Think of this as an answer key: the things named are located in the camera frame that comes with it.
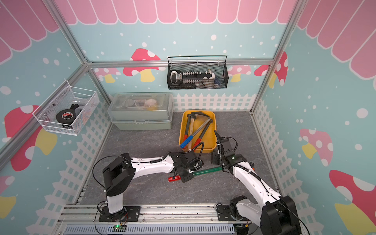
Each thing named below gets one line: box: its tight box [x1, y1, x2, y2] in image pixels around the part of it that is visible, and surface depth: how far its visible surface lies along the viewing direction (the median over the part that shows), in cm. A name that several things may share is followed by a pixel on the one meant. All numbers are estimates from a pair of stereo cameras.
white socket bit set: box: [169, 69, 216, 87], surface depth 90 cm
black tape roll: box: [55, 108, 76, 125], surface depth 71 cm
